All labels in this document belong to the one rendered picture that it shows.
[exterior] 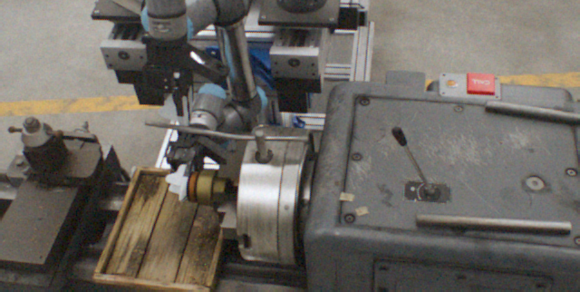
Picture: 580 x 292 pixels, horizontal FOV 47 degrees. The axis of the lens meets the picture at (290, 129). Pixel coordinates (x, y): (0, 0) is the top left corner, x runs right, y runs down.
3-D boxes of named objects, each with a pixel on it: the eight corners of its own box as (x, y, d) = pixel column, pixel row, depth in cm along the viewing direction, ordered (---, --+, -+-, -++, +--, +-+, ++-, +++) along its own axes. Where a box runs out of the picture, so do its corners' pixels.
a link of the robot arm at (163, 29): (191, 7, 131) (178, 22, 124) (193, 29, 134) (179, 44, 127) (155, 5, 133) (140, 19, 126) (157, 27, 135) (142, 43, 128)
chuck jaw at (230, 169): (268, 177, 159) (270, 127, 157) (264, 181, 154) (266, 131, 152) (223, 172, 160) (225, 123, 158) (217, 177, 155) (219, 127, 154)
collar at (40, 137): (58, 125, 170) (53, 117, 168) (45, 149, 165) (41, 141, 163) (29, 122, 172) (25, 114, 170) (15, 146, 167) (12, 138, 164)
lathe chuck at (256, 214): (304, 174, 177) (295, 100, 152) (285, 286, 159) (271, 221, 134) (271, 171, 179) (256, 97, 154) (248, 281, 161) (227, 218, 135)
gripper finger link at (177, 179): (161, 199, 158) (172, 168, 164) (185, 201, 157) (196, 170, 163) (159, 190, 155) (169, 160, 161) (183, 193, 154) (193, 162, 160)
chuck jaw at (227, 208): (262, 194, 153) (250, 232, 144) (263, 209, 156) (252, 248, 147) (215, 189, 154) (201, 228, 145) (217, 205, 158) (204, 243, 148)
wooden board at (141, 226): (243, 183, 186) (241, 174, 183) (211, 300, 163) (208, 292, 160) (140, 173, 191) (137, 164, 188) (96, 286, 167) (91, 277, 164)
